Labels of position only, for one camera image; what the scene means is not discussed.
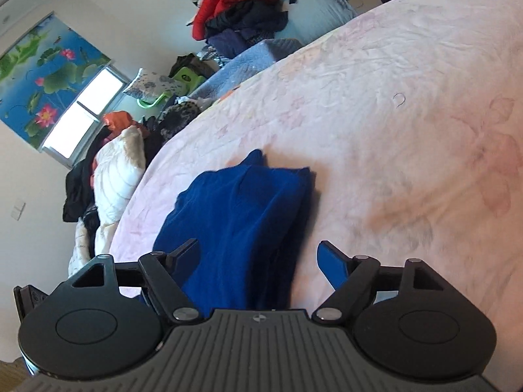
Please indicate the pink floral blanket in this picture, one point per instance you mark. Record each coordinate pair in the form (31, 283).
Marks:
(408, 130)

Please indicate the white wall switch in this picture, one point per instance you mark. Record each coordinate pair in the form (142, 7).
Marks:
(17, 209)

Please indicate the green plastic stool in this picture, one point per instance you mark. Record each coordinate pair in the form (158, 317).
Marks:
(186, 75)

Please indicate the light blue quilted blanket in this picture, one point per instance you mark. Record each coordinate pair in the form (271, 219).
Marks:
(253, 61)

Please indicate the leopard print cloth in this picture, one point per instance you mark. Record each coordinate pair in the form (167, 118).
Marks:
(179, 114)

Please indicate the blue knit sweater with rhinestones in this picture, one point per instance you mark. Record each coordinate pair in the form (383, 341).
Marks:
(245, 212)

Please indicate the black clothes pile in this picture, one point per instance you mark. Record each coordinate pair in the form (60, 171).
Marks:
(75, 192)

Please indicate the houndstooth cloth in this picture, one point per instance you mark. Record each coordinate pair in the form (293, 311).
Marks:
(210, 55)

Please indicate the orange cloth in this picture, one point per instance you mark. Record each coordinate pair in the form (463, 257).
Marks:
(116, 119)

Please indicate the white printed quilt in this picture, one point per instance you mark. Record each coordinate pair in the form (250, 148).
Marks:
(88, 249)

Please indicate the lotus print window blind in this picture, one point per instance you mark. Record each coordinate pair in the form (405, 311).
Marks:
(41, 73)

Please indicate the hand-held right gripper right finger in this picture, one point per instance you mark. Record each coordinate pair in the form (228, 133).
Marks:
(333, 263)

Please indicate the grey floral pillow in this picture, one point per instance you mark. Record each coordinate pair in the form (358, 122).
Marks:
(151, 83)

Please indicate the clear plastic bag of bedding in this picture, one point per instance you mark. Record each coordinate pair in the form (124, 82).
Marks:
(318, 8)

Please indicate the dark hair strand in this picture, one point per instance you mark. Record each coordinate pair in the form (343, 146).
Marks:
(403, 99)

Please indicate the red jacket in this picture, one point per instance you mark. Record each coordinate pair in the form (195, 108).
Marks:
(220, 0)

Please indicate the window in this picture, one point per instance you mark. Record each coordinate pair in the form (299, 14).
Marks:
(98, 90)

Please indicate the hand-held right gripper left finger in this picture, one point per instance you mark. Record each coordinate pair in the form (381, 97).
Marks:
(186, 259)

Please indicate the cream quilted pillow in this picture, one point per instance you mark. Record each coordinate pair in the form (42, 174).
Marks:
(114, 167)

